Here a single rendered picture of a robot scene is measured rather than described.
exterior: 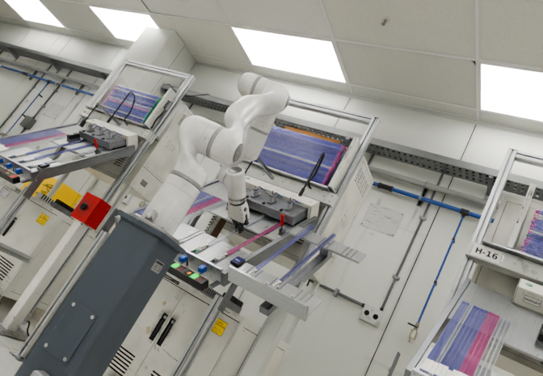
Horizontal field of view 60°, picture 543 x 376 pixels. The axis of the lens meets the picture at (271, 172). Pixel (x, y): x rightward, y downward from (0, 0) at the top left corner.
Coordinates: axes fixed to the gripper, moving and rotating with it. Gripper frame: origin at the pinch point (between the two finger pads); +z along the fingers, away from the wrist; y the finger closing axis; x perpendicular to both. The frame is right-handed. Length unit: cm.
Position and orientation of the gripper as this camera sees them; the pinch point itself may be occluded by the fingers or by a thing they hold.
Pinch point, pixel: (238, 227)
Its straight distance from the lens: 224.1
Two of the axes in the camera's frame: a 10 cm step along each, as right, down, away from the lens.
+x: -6.0, 4.0, -6.9
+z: 0.2, 8.7, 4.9
